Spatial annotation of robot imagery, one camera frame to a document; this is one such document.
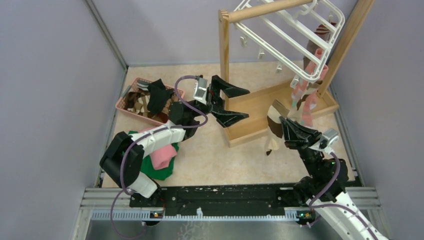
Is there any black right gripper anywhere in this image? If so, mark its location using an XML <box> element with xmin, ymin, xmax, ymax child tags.
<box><xmin>280</xmin><ymin>114</ymin><xmax>323</xmax><ymax>177</ymax></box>

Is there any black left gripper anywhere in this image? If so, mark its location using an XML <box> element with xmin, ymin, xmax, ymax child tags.
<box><xmin>190</xmin><ymin>76</ymin><xmax>250</xmax><ymax>128</ymax></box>

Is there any brown beige striped sock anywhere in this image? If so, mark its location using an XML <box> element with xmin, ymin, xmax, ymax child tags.
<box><xmin>264</xmin><ymin>99</ymin><xmax>290</xmax><ymax>156</ymax></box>
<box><xmin>290</xmin><ymin>81</ymin><xmax>322</xmax><ymax>113</ymax></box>

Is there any pink sock with green pattern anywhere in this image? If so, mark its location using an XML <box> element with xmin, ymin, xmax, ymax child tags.
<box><xmin>298</xmin><ymin>64</ymin><xmax>329</xmax><ymax>128</ymax></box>

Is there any grey sock with red stripes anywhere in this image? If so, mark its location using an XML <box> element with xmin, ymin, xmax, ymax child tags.
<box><xmin>314</xmin><ymin>24</ymin><xmax>332</xmax><ymax>42</ymax></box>

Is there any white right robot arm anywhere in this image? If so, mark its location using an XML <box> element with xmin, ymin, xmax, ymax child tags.
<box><xmin>279</xmin><ymin>116</ymin><xmax>386</xmax><ymax>240</ymax></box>

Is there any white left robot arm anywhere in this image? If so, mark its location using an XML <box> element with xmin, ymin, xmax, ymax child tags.
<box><xmin>99</xmin><ymin>75</ymin><xmax>250</xmax><ymax>207</ymax></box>

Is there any wooden hanger stand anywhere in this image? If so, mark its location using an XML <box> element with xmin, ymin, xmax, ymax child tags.
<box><xmin>218</xmin><ymin>0</ymin><xmax>374</xmax><ymax>147</ymax></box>

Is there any pile of socks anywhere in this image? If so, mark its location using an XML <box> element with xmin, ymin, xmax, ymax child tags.
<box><xmin>122</xmin><ymin>81</ymin><xmax>176</xmax><ymax>122</ymax></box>

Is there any white clip drying hanger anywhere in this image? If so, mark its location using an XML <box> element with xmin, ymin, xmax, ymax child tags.
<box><xmin>228</xmin><ymin>0</ymin><xmax>346</xmax><ymax>86</ymax></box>

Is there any black sock in basket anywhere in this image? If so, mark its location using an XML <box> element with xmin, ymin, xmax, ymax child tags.
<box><xmin>147</xmin><ymin>78</ymin><xmax>174</xmax><ymax>115</ymax></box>

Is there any pink folded cloth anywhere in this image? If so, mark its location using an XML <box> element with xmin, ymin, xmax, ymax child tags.
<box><xmin>141</xmin><ymin>143</ymin><xmax>178</xmax><ymax>172</ymax></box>

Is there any pink plastic basket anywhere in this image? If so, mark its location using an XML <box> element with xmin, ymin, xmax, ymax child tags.
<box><xmin>115</xmin><ymin>77</ymin><xmax>186</xmax><ymax>129</ymax></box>

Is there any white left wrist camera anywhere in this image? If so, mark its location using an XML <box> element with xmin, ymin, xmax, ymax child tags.
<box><xmin>193</xmin><ymin>75</ymin><xmax>208</xmax><ymax>105</ymax></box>

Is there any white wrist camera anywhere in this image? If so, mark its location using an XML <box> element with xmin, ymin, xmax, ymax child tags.
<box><xmin>319</xmin><ymin>128</ymin><xmax>340</xmax><ymax>149</ymax></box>
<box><xmin>193</xmin><ymin>75</ymin><xmax>208</xmax><ymax>105</ymax></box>

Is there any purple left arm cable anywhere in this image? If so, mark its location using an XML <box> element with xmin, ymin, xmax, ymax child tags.
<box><xmin>109</xmin><ymin>75</ymin><xmax>210</xmax><ymax>240</ymax></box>

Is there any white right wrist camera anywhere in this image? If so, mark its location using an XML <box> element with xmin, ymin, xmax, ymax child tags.
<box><xmin>319</xmin><ymin>128</ymin><xmax>340</xmax><ymax>149</ymax></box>

